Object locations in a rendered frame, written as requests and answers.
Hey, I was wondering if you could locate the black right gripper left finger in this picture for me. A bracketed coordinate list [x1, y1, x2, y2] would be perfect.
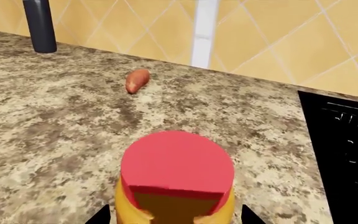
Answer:
[85, 203, 111, 224]

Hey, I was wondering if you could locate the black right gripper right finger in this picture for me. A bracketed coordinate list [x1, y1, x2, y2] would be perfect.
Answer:
[241, 203, 267, 224]

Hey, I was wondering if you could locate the red-lidded peanut butter jar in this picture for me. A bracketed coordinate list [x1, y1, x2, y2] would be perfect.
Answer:
[114, 130, 236, 224]

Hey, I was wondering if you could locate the black glass cooktop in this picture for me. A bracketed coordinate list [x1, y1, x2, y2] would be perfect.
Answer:
[297, 90, 358, 224]

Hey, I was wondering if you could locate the orange sweet potato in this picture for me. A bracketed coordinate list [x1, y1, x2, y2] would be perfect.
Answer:
[125, 68, 151, 95]

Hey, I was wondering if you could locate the dark grey cylindrical bottle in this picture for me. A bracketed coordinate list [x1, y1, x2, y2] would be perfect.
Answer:
[22, 0, 58, 54]

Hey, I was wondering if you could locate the white wall trim strip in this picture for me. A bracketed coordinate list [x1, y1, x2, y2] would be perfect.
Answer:
[190, 0, 219, 70]

